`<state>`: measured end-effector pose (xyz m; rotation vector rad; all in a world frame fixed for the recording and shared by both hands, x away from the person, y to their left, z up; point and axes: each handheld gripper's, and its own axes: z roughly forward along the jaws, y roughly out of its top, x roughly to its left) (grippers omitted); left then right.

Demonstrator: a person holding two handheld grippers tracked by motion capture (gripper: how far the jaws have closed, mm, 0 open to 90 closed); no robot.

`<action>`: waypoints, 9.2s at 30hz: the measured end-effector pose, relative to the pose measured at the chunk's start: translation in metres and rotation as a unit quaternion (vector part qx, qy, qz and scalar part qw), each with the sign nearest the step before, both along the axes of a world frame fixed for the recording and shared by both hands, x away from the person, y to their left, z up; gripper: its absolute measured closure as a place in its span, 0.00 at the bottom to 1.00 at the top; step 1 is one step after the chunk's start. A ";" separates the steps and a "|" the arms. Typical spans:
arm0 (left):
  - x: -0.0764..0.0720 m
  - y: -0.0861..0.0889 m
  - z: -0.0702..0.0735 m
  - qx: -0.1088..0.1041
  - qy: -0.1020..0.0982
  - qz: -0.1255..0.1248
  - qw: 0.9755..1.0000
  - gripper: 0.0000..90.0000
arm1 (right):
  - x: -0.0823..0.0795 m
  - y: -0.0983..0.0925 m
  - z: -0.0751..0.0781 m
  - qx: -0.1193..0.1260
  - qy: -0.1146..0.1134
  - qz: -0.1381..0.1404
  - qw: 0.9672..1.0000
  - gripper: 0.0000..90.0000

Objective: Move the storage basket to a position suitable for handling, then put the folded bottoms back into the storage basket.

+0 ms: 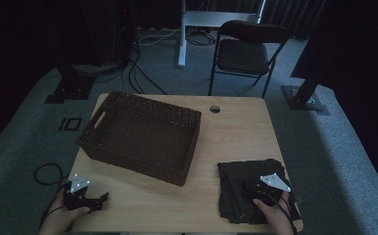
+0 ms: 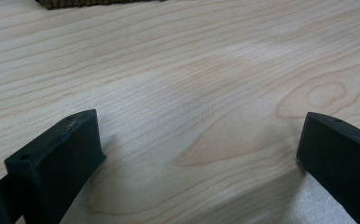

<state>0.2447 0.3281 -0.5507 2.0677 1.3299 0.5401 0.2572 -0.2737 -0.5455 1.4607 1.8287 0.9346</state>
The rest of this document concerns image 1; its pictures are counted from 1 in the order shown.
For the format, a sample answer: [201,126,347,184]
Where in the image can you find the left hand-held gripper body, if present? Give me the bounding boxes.
[62,173,95,212]

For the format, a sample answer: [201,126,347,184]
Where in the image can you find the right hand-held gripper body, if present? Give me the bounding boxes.
[247,172,292,208]

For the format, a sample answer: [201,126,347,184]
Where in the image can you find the dark cloth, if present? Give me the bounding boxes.
[216,158,304,226]

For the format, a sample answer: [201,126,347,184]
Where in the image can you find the dark brown woven basket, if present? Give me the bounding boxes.
[75,90,203,188]

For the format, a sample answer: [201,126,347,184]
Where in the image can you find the person's left hand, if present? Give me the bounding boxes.
[39,190,92,235]

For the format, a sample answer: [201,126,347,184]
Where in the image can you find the person's right hand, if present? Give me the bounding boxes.
[253,191,295,235]

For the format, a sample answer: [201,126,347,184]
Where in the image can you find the black slanted stand with base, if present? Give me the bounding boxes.
[281,74,331,116]

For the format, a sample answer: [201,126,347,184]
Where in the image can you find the black stand with square base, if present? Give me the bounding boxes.
[44,63,97,105]

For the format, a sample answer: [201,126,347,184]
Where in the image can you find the grey round stand base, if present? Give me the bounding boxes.
[72,63,127,76]

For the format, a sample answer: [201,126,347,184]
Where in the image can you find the black folding chair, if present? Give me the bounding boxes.
[208,20,290,99]

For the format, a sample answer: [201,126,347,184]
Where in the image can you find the dark equipment cabinet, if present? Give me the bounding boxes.
[78,0,136,65]

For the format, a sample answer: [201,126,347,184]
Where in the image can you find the dark curtain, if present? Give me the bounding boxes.
[261,0,330,41]

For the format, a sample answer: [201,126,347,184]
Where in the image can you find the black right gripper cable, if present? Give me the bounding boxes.
[267,194,299,235]

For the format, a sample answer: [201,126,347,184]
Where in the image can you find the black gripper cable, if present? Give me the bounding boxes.
[267,194,299,235]
[33,163,72,234]

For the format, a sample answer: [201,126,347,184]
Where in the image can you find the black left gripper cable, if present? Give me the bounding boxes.
[33,163,72,234]

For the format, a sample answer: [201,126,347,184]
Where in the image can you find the black coiled floor cables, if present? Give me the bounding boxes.
[185,29,217,47]

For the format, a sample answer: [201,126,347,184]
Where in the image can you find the white floor cable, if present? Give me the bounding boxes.
[137,27,182,47]

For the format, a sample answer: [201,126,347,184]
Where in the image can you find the white metal desk frame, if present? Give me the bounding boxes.
[176,0,267,69]

